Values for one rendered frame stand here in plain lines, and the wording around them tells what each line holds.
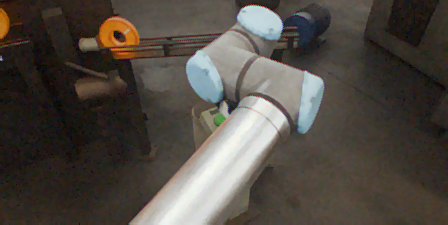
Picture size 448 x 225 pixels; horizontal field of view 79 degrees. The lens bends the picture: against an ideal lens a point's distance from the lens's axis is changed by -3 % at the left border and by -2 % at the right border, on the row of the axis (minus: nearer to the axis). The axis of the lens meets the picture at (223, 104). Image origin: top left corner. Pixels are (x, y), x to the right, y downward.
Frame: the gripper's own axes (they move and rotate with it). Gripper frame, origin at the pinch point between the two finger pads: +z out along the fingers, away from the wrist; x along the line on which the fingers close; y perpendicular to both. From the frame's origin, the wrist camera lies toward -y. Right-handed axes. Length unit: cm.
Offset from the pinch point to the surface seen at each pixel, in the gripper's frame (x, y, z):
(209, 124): -3.8, -0.2, 6.6
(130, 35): -12, -52, 13
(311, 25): 144, -78, 71
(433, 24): 202, -21, 37
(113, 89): -24, -46, 36
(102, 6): -16, -81, 19
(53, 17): -37, -72, 13
